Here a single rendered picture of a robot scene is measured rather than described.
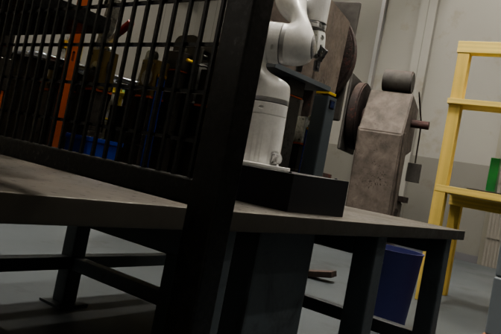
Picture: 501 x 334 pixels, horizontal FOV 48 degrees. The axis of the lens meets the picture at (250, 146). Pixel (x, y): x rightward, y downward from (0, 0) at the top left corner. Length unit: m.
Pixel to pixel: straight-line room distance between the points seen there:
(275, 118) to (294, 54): 0.19
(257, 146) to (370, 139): 6.18
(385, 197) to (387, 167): 0.40
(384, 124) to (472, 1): 3.73
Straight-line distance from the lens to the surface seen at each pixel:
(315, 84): 2.16
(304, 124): 2.46
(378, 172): 7.67
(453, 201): 5.51
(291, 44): 1.60
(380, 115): 7.86
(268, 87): 1.59
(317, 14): 2.26
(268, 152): 1.58
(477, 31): 10.57
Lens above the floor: 0.78
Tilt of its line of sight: 3 degrees up
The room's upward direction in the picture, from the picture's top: 11 degrees clockwise
